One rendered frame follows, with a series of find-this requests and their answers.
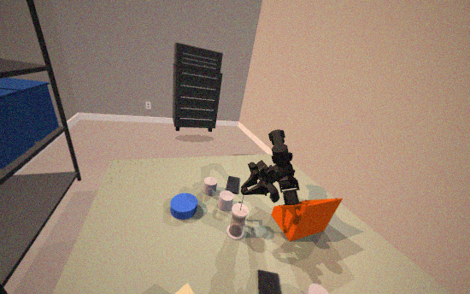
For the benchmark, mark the black flat rectangular pad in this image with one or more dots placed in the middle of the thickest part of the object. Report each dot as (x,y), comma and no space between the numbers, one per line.
(232,184)
(268,283)

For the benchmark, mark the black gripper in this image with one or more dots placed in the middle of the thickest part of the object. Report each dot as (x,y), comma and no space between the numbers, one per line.
(262,188)

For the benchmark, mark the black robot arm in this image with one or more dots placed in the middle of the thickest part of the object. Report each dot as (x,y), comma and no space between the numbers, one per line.
(281,157)

